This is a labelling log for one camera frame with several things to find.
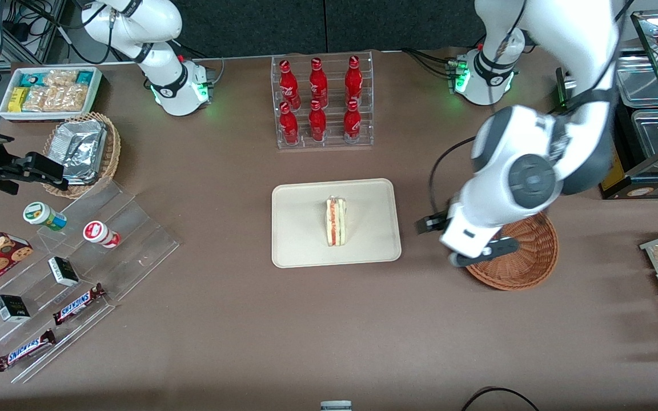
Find small black box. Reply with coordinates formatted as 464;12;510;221
0;295;31;324
47;256;81;287

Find clear cracker bag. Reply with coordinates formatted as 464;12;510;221
45;69;79;87
22;86;59;112
57;84;89;112

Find black arm base cables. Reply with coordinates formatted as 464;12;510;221
177;40;226;86
402;47;459;81

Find white bottle green lid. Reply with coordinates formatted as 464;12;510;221
23;202;69;232

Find red cola bottle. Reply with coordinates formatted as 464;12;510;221
279;102;300;145
308;100;328;143
343;99;363;144
344;55;364;107
279;60;302;110
308;58;329;109

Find brown round wicker basket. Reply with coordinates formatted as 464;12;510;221
464;211;560;292

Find snickers chocolate bar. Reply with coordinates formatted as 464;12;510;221
53;283;107;327
0;329;57;373

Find white bottle red lid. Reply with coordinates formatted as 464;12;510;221
82;220;122;249

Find yellow snack packet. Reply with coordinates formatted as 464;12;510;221
8;86;30;113

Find clear acrylic stepped shelf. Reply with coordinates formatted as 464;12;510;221
0;179;180;384

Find clear acrylic bottle rack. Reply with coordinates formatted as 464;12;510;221
270;50;375;151

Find black looped cable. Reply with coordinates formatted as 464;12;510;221
460;386;541;411

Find silver foil pack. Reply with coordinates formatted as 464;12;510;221
49;119;108;186

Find black cable bundle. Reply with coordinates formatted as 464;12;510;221
2;0;114;65

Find cream plastic tray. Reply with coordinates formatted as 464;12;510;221
271;178;403;269

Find black right arm base cables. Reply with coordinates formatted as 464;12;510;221
177;40;226;86

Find black left arm base cables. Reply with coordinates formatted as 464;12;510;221
402;47;459;81

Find tan oval wicker basket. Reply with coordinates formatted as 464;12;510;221
42;112;122;200

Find triangle sandwich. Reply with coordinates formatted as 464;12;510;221
324;195;348;248

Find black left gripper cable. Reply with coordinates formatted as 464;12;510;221
427;136;479;221

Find white rectangular snack bin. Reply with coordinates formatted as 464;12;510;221
0;66;103;123

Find aluminium frame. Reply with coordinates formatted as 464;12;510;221
0;0;68;65

